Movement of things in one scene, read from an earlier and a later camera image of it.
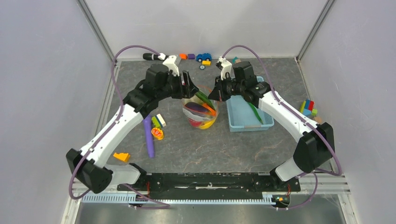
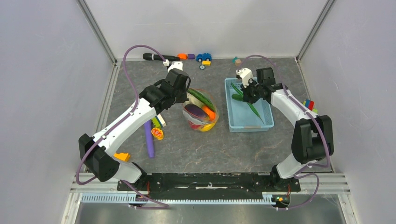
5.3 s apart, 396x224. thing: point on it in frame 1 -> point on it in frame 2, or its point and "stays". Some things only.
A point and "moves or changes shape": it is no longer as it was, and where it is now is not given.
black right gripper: (217, 93) -> (246, 96)
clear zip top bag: (199, 111) stays
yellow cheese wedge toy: (124, 157) stays
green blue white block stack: (158, 121) stays
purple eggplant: (196, 107) moves or changes shape
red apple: (194, 123) moves or changes shape
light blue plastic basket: (241, 117) stays
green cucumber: (204, 98) stays
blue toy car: (204, 57) stays
